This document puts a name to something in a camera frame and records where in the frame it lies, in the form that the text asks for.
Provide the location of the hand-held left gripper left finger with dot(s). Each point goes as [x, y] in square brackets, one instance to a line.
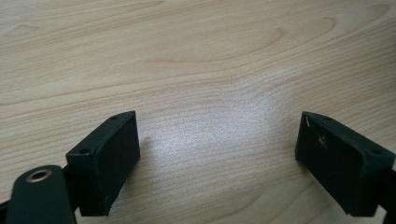
[102, 165]

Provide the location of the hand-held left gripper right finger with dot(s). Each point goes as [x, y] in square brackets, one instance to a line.
[336, 161]

